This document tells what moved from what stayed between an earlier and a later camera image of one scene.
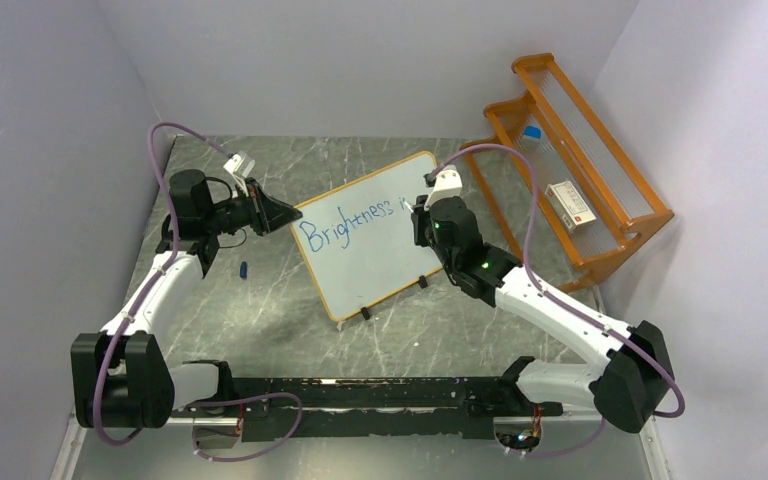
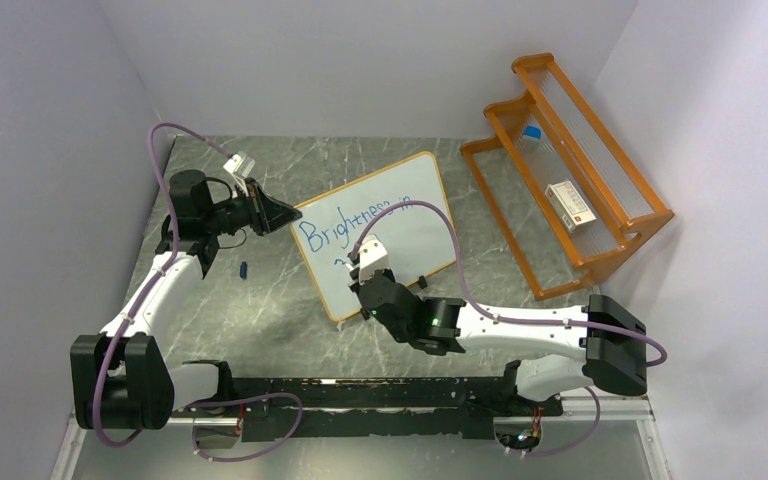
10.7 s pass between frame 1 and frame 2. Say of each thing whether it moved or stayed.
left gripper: stayed
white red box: stayed
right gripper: moved
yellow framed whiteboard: stayed
